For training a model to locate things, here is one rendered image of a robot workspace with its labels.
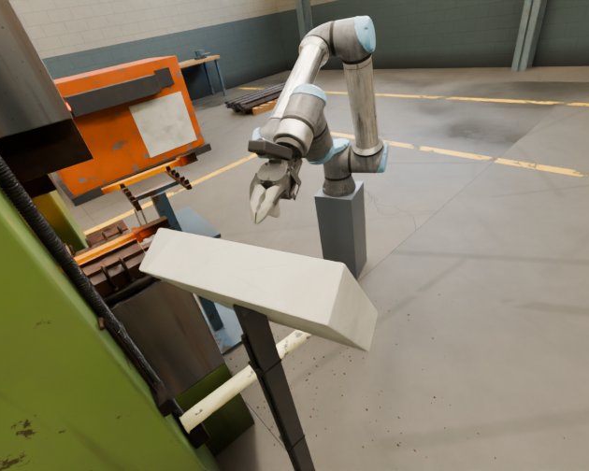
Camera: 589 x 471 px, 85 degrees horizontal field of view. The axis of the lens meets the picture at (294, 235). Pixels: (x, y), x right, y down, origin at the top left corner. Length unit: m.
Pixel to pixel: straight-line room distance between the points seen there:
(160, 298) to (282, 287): 0.62
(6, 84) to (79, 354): 0.48
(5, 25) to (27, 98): 0.11
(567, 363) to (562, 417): 0.27
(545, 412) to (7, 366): 1.72
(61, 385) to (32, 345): 0.10
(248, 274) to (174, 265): 0.14
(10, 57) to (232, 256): 0.52
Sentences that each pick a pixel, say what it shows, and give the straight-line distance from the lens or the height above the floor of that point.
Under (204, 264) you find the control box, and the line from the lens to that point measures 0.50.
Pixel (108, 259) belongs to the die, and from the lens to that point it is 1.03.
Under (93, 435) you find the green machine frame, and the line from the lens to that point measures 0.82.
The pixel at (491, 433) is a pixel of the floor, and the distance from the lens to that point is 1.67.
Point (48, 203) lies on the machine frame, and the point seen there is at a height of 1.11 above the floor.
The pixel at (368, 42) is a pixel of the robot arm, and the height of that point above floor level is 1.33.
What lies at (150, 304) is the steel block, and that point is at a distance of 1.00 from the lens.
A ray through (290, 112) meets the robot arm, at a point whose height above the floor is 1.27.
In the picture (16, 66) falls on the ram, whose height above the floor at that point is 1.46.
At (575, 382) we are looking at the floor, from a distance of 1.91.
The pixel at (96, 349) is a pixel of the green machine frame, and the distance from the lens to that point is 0.67.
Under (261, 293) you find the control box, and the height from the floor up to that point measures 1.17.
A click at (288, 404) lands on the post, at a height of 0.77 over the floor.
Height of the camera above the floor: 1.47
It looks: 34 degrees down
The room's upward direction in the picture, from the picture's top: 11 degrees counter-clockwise
